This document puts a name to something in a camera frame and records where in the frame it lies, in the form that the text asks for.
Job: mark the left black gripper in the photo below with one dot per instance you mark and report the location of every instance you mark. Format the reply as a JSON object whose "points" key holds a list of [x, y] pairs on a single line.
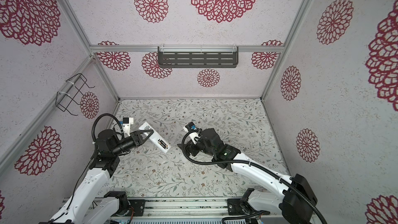
{"points": [[137, 138]]}

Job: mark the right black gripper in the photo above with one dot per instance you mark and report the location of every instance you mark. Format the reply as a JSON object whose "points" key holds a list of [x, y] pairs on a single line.
{"points": [[193, 147]]}

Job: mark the white remote control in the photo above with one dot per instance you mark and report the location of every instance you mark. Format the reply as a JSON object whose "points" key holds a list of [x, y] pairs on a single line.
{"points": [[155, 137]]}

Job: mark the black AAA battery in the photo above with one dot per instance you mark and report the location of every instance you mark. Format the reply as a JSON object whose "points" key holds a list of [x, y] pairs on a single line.
{"points": [[163, 144]]}

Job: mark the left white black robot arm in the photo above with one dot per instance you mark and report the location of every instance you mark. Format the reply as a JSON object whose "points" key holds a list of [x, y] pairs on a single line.
{"points": [[100, 169]]}

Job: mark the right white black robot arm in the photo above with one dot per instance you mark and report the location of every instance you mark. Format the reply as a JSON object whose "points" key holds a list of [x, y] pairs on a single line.
{"points": [[290, 196]]}

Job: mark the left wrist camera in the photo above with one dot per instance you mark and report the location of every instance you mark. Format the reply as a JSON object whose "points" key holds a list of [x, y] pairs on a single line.
{"points": [[127, 122]]}

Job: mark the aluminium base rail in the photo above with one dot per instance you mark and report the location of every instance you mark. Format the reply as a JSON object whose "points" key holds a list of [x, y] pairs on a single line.
{"points": [[168, 209]]}

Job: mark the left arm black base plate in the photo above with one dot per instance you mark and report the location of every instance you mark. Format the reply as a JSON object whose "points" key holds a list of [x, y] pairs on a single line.
{"points": [[136, 208]]}

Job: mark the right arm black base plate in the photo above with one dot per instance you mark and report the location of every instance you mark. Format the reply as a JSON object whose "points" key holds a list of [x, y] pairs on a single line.
{"points": [[238, 207]]}

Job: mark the black wire wall basket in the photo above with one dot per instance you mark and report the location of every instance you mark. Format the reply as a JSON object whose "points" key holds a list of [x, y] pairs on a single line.
{"points": [[66, 97]]}

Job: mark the grey slotted wall shelf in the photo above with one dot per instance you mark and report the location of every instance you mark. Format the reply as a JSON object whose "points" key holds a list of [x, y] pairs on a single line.
{"points": [[198, 57]]}

